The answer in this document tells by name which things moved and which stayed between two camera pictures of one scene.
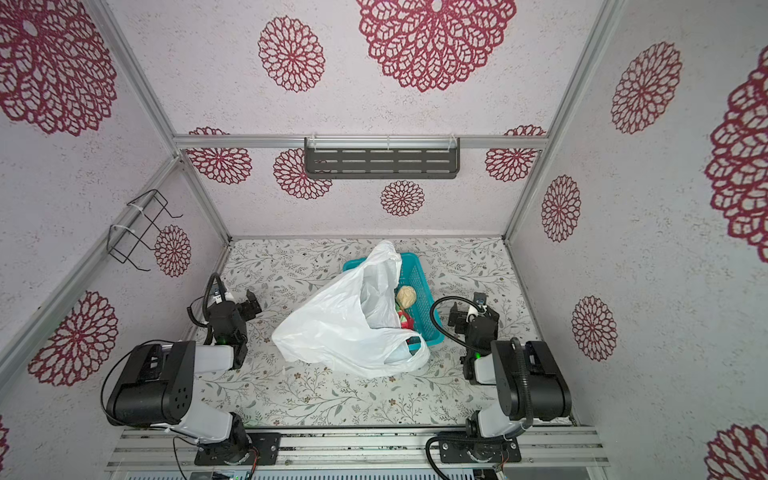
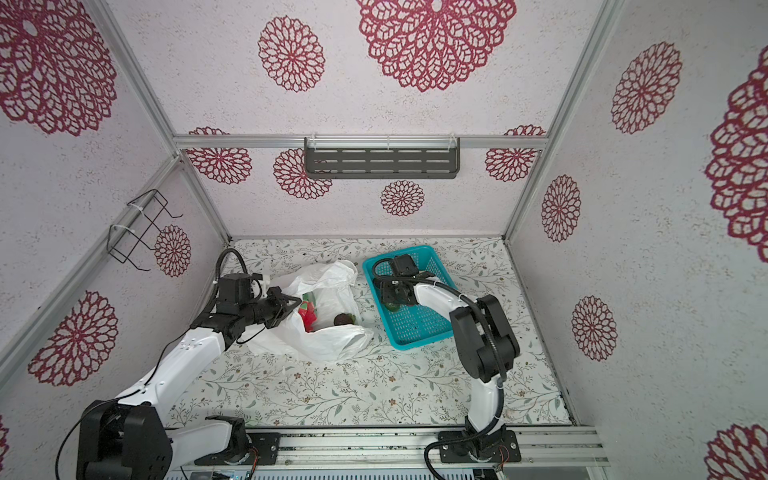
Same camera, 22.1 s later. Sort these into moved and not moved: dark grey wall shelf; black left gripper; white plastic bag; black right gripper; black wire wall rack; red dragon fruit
Moved: black left gripper; white plastic bag; red dragon fruit; black right gripper
Not moved: black wire wall rack; dark grey wall shelf
